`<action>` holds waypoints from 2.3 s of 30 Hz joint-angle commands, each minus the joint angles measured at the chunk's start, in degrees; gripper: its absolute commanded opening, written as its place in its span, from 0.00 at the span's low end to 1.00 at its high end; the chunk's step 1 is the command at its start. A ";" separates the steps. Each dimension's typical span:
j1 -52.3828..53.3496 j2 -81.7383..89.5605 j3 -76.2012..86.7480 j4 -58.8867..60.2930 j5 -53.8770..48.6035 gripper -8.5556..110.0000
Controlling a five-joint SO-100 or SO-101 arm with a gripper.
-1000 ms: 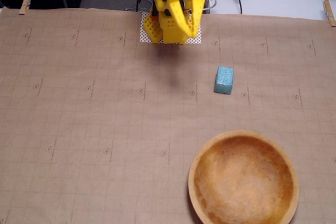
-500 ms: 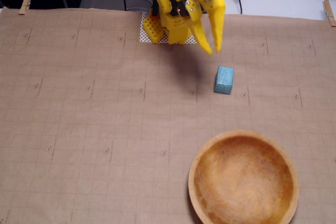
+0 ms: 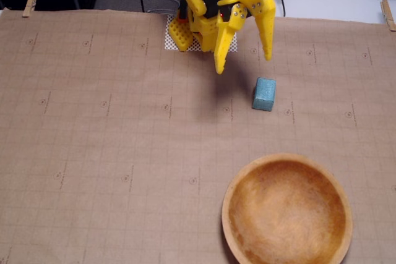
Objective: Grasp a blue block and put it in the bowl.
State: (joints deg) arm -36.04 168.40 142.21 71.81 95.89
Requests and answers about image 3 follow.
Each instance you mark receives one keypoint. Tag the round wooden bowl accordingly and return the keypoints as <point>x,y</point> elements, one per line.
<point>287,214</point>

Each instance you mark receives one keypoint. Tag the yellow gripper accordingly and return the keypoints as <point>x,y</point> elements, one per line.
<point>239,14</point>

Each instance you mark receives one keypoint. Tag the white perforated mesh pad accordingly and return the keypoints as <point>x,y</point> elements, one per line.
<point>170,43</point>

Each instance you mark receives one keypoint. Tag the wooden clothespin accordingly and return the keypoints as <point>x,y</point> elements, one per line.
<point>388,16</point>
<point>30,2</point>

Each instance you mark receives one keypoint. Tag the gridded gift wrap paper sheet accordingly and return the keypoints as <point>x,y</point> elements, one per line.
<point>92,121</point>

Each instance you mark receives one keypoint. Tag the yellow robot base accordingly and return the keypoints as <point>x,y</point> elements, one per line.
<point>181,33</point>

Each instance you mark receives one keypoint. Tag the blue block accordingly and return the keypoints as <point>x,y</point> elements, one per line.
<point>264,94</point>

